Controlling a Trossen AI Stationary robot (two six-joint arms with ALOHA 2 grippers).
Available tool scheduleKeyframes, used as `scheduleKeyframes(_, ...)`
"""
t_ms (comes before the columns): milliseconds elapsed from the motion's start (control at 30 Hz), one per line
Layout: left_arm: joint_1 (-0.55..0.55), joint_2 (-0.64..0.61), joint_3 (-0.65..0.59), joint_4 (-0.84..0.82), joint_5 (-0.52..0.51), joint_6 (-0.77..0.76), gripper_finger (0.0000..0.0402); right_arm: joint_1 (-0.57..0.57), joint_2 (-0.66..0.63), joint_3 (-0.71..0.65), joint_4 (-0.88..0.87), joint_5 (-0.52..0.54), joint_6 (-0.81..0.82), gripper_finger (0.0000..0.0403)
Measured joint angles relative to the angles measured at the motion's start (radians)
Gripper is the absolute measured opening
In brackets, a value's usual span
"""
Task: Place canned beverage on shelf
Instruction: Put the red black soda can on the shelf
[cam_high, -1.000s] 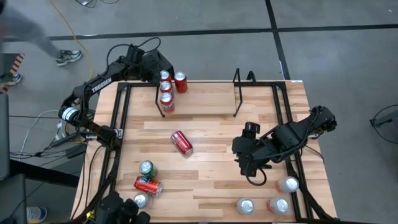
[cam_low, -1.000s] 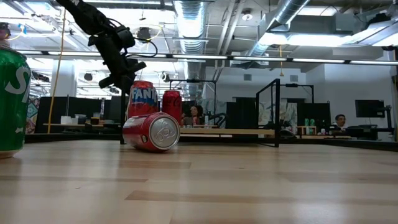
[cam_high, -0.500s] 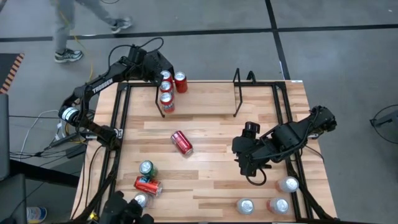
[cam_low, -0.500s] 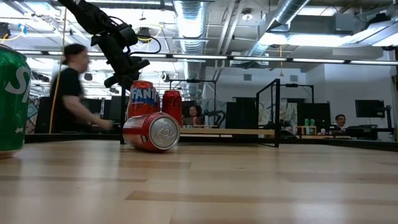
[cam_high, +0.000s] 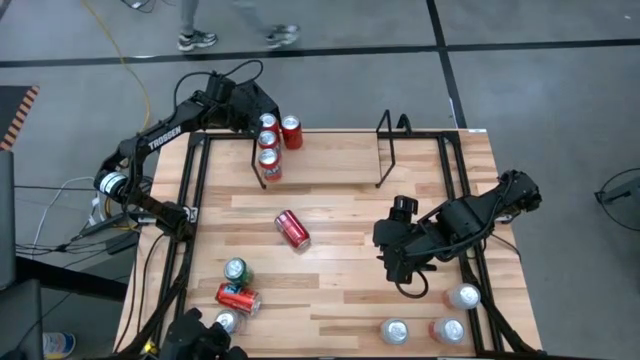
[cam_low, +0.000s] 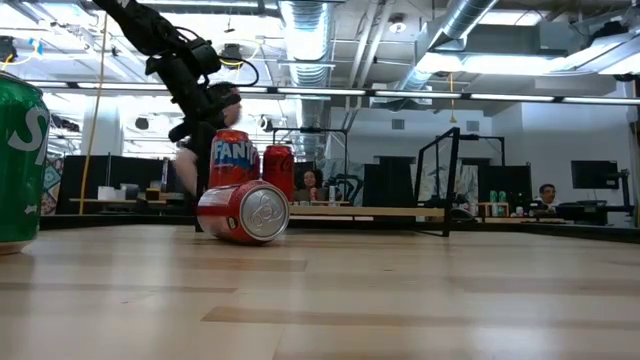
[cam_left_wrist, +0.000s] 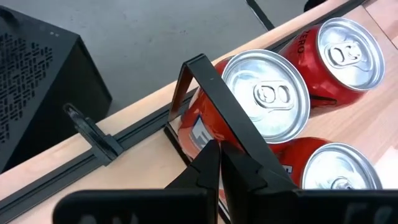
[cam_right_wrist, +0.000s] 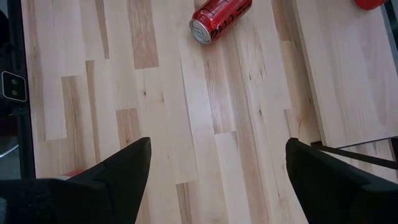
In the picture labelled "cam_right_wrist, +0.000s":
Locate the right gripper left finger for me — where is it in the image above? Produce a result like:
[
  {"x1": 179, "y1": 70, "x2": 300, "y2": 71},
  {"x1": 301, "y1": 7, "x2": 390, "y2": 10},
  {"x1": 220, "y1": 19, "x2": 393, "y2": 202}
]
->
[{"x1": 0, "y1": 136, "x2": 152, "y2": 224}]

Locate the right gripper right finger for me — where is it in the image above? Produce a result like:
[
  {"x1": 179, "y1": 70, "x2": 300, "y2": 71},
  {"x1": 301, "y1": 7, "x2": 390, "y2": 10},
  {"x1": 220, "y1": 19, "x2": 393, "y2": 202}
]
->
[{"x1": 285, "y1": 138, "x2": 398, "y2": 224}]

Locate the red Coca-Cola Zero can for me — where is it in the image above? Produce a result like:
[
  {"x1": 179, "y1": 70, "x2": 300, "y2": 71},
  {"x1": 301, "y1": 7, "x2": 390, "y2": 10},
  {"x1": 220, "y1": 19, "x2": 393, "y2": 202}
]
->
[
  {"x1": 188, "y1": 0, "x2": 253, "y2": 45},
  {"x1": 353, "y1": 0, "x2": 388, "y2": 11}
]

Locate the silver and red soda can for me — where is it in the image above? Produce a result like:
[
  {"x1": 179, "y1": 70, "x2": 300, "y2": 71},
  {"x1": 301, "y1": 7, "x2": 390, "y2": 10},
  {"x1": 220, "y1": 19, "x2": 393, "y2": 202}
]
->
[{"x1": 55, "y1": 169, "x2": 85, "y2": 182}]

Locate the black metal table frame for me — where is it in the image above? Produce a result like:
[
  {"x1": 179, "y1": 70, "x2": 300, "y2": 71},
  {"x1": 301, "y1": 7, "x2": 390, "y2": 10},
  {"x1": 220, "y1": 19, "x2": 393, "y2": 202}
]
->
[{"x1": 7, "y1": 0, "x2": 37, "y2": 180}]

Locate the black table-level camera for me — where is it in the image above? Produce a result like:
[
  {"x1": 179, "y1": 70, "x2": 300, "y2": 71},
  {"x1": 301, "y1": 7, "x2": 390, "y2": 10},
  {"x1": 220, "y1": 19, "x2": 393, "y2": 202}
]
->
[{"x1": 1, "y1": 70, "x2": 28, "y2": 103}]

